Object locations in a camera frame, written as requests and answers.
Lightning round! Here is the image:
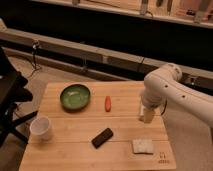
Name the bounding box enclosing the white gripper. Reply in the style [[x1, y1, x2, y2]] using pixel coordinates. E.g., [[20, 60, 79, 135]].
[[141, 89, 163, 123]]

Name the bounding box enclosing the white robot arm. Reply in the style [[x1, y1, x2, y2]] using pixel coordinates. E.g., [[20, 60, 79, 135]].
[[141, 63, 213, 128]]

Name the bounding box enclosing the green ceramic bowl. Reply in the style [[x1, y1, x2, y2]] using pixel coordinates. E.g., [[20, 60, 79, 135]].
[[60, 84, 91, 111]]

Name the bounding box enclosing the white sauce bottle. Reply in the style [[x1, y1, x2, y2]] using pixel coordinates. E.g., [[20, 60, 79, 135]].
[[139, 102, 145, 121]]

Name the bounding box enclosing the black rectangular block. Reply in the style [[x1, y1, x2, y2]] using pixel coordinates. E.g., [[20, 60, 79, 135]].
[[92, 128, 113, 148]]

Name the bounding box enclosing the wooden table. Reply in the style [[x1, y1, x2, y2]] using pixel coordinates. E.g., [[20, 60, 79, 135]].
[[19, 81, 176, 171]]

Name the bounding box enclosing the white paper cup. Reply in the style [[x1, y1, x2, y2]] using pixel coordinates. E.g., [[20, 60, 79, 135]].
[[30, 116, 53, 141]]

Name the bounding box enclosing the black chair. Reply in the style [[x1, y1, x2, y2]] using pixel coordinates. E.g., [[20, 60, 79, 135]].
[[0, 46, 37, 147]]

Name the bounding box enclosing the grey floor rail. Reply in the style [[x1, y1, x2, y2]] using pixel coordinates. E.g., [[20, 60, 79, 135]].
[[0, 27, 213, 88]]

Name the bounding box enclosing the black cable with plug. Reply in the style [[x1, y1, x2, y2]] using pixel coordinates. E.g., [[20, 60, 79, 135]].
[[27, 40, 43, 79]]

